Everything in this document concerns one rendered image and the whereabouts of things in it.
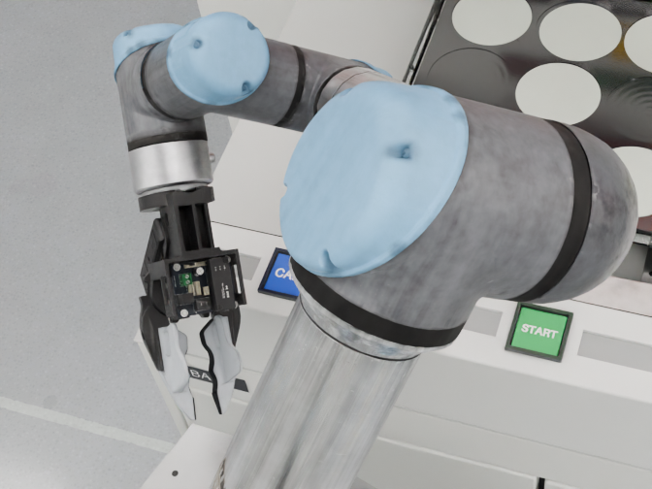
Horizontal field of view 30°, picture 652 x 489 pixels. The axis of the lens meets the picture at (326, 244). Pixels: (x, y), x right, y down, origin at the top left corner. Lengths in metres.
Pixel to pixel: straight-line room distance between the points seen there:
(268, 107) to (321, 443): 0.39
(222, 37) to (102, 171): 1.68
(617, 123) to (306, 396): 0.79
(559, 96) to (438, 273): 0.81
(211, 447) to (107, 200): 1.36
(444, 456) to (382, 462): 0.10
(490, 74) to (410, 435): 0.45
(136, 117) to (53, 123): 1.69
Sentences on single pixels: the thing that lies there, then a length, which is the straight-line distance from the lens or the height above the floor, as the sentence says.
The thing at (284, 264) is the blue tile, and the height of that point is 0.96.
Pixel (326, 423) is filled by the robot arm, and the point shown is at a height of 1.33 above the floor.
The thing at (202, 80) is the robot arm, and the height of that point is 1.28.
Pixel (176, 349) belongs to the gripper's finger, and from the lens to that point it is 1.13.
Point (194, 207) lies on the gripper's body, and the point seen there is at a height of 1.15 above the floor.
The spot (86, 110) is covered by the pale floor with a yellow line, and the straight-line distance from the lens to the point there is 2.82.
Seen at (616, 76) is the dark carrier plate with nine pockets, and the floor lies 0.90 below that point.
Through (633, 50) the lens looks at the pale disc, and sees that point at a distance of 1.54.
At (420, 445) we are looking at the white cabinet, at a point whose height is 0.73.
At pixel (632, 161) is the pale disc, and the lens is 1.42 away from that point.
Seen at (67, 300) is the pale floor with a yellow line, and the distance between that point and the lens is 2.51.
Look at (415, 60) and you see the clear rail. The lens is 1.52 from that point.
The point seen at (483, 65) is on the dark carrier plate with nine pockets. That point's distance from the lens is 1.51.
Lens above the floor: 2.00
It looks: 54 degrees down
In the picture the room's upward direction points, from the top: 11 degrees counter-clockwise
